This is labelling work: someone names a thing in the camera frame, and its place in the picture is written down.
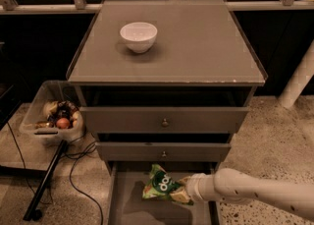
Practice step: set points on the grey drawer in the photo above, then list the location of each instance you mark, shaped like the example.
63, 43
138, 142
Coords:
128, 207
151, 151
147, 120

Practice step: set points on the white diagonal post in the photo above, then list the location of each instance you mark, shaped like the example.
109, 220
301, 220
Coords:
299, 79

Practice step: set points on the white ceramic bowl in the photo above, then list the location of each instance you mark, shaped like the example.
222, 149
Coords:
138, 36

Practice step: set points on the green rice chip bag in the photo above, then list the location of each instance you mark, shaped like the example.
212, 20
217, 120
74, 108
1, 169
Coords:
160, 185

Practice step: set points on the brass top drawer knob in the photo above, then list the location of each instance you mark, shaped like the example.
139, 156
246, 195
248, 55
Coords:
164, 123

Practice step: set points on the grey middle drawer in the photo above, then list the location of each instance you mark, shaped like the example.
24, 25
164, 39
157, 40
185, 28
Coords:
151, 151

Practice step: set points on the grey bottom drawer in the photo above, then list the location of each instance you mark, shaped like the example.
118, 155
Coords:
128, 207

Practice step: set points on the clear plastic storage bin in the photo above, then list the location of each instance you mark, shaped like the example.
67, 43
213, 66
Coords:
54, 100

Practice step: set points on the black metal stand leg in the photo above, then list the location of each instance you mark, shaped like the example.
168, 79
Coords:
32, 213

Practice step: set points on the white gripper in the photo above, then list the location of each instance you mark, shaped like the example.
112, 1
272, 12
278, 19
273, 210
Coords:
195, 187

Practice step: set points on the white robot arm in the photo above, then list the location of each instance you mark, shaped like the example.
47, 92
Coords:
232, 186

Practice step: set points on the grey top drawer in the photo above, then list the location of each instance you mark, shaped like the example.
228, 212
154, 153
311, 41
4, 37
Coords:
147, 120

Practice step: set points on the grey drawer cabinet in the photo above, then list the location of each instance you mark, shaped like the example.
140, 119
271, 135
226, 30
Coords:
200, 58

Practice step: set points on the red apple in bin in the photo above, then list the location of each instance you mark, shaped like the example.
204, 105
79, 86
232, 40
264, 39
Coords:
63, 123

